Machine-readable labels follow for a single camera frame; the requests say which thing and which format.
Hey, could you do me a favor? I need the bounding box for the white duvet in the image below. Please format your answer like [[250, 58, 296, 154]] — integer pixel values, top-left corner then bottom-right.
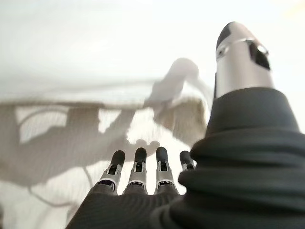
[[0, 0, 305, 113]]

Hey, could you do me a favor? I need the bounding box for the cream fringed throw blanket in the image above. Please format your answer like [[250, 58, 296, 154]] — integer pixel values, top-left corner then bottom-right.
[[0, 95, 212, 229]]

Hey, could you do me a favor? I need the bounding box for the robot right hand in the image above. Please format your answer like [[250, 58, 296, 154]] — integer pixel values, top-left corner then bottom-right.
[[66, 21, 305, 229]]

